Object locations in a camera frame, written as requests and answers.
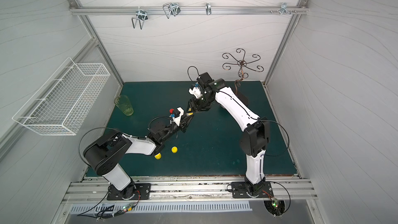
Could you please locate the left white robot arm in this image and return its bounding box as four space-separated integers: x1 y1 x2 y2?
83 115 193 200

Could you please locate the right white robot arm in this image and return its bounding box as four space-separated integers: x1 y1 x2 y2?
186 73 270 198

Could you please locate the bronze scroll jewelry stand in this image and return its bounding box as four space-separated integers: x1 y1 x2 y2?
222 48 264 106

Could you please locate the small metal clip hook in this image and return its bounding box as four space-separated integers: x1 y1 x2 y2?
205 3 211 16

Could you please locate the white vent strip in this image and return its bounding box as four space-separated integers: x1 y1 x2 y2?
69 201 252 215

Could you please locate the double prong metal hook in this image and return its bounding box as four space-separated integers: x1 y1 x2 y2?
131 9 148 30

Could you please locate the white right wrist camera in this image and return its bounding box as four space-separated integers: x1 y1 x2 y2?
189 83 205 100

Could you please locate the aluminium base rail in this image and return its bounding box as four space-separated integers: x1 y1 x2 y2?
62 176 318 203

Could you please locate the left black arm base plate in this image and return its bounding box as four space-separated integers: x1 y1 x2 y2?
107 183 151 201

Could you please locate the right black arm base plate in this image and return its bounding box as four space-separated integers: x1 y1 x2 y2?
227 181 274 199

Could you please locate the wire loop metal hook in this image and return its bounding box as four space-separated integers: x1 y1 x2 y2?
162 2 181 19

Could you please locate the metal bracket hook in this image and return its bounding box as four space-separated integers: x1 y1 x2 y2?
269 3 297 16

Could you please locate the white wire basket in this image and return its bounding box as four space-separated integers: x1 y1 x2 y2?
12 58 110 136

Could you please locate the aluminium top rail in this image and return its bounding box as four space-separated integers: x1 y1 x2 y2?
69 5 309 16

